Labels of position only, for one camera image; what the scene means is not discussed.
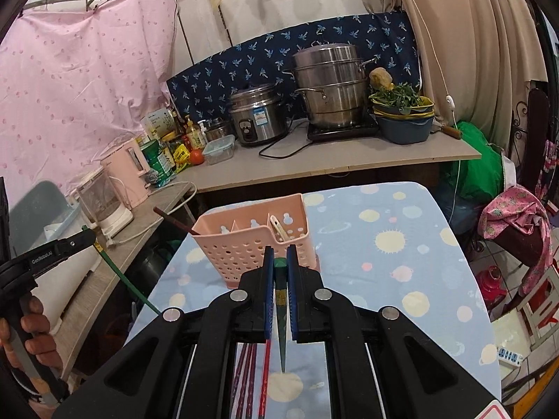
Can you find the pink perforated utensil holder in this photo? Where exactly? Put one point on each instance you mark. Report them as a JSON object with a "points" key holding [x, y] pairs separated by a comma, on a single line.
{"points": [[227, 253]]}

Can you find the dark sauce bottle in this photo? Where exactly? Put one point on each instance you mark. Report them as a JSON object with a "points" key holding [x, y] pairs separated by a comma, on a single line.
{"points": [[177, 124]]}

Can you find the blue plastic basin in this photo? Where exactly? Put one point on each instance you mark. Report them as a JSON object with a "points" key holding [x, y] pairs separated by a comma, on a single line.
{"points": [[404, 133]]}

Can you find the green leafy vegetables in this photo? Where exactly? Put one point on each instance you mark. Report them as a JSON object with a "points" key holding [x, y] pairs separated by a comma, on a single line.
{"points": [[395, 96]]}

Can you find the red chopstick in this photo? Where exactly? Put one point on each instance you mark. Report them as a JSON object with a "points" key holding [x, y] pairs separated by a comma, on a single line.
{"points": [[264, 379]]}

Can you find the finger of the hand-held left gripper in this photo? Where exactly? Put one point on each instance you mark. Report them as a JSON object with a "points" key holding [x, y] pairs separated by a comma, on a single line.
{"points": [[61, 253]]}

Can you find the beige curtain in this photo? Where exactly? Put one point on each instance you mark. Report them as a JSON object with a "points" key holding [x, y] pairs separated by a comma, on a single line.
{"points": [[471, 43]]}

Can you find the cream plastic spoon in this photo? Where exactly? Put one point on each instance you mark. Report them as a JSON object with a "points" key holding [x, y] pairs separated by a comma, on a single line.
{"points": [[277, 227]]}

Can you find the clear food container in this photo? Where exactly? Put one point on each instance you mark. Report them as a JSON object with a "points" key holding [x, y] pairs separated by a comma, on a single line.
{"points": [[218, 150]]}

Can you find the pink electric kettle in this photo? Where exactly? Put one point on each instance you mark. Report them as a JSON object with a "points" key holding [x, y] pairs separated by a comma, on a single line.
{"points": [[126, 170]]}

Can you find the navy leaf-print cloth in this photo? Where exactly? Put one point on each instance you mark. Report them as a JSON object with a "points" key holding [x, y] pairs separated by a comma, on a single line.
{"points": [[262, 52]]}

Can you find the small lidded steel pot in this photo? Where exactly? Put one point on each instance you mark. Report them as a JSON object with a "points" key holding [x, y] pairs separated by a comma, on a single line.
{"points": [[218, 130]]}

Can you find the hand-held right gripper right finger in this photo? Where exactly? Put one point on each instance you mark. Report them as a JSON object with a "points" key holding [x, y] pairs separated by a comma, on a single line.
{"points": [[293, 297]]}

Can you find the pink dotted sheet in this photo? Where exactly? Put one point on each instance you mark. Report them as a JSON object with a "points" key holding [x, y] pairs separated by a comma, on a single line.
{"points": [[78, 87]]}

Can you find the wooden counter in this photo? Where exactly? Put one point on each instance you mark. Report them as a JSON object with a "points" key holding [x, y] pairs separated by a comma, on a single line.
{"points": [[340, 157]]}

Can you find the green plastic bag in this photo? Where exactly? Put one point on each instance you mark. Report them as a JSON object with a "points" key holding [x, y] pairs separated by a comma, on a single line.
{"points": [[476, 170]]}

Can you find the black induction cooker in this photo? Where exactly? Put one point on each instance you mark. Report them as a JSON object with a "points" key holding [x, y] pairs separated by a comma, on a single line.
{"points": [[345, 133]]}

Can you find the white power strip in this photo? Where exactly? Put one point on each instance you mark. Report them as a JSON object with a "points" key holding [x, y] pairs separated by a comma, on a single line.
{"points": [[509, 355]]}

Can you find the white glass kettle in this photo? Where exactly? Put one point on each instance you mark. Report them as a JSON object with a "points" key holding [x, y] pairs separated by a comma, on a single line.
{"points": [[102, 200]]}

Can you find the blue planet-print tablecloth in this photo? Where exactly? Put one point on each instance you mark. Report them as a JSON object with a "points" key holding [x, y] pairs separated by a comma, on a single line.
{"points": [[393, 279]]}

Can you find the yellow plastic basin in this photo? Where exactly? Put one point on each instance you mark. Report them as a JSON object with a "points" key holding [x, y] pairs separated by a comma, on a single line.
{"points": [[406, 115]]}

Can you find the metal hoop rod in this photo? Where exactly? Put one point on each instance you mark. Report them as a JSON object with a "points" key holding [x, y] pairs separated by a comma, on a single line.
{"points": [[65, 0]]}

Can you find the steel rice cooker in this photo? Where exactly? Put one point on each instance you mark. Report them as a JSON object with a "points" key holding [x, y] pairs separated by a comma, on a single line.
{"points": [[257, 113]]}

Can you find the yellow snack packet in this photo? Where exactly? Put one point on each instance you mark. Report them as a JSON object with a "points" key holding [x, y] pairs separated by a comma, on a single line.
{"points": [[181, 155]]}

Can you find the dark brown chopstick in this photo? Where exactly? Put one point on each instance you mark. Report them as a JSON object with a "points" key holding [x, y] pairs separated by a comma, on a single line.
{"points": [[250, 384], [240, 384], [174, 221]]}

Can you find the white storage box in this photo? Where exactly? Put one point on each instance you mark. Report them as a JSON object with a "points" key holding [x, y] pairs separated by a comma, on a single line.
{"points": [[65, 279]]}

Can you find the soap pump bottle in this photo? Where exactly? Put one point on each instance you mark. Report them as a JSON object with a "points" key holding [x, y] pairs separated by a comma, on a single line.
{"points": [[192, 137]]}

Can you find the brown potato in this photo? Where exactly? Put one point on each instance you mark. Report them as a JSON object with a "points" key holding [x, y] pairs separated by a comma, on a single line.
{"points": [[381, 78]]}

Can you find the green can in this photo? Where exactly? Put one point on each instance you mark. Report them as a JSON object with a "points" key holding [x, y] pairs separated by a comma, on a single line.
{"points": [[157, 163]]}

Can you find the pink floral cloth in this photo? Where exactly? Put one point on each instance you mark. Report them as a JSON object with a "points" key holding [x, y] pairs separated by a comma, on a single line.
{"points": [[515, 209]]}

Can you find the white carton box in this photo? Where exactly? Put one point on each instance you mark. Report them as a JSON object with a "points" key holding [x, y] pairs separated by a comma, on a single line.
{"points": [[159, 122]]}

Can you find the green chopstick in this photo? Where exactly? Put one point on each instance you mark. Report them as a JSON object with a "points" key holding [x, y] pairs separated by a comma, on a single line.
{"points": [[281, 349], [122, 277]]}

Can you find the person's left hand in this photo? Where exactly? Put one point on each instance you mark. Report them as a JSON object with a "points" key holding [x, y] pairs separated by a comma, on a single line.
{"points": [[43, 336]]}

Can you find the red plastic object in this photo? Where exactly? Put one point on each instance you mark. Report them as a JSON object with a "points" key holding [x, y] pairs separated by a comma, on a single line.
{"points": [[491, 288]]}

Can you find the steel steamer pot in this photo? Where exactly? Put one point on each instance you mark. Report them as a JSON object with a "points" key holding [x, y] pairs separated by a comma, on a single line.
{"points": [[332, 87]]}

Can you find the red tomato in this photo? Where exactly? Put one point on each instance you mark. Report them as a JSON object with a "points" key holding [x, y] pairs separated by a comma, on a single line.
{"points": [[197, 156]]}

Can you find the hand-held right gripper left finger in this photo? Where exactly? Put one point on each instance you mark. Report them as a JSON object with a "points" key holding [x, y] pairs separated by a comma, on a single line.
{"points": [[270, 297]]}

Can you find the white pump bottle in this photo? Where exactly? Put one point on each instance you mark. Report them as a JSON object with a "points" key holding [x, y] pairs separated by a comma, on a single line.
{"points": [[202, 133]]}

